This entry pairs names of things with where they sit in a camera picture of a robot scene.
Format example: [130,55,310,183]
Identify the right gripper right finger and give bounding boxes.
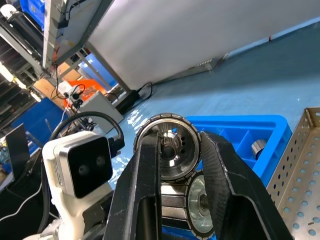
[199,131,295,240]

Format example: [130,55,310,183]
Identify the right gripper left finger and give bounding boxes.
[103,131,163,240]

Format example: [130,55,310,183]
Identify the metal roller with gear shaft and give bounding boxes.
[134,113,204,185]

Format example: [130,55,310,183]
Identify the blue compartment tray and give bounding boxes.
[186,114,293,188]

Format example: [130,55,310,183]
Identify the perforated steel tray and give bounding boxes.
[265,107,320,240]

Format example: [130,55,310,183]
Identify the grey metal box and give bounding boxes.
[76,89,125,134]

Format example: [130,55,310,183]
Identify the black power adapter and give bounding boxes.
[115,89,141,114]

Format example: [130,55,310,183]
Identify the black flat electronic device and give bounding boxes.
[4,123,31,181]

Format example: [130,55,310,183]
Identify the blue plastic crate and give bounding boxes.
[9,96,70,153]

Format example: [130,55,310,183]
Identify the orange plastic item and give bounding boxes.
[62,79,107,108]

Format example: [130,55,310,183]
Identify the white power strip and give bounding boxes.
[57,82,76,101]

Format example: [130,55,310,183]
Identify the white partition panel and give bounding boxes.
[84,0,320,94]

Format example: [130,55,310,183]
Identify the black adapter cable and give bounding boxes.
[135,81,154,101]

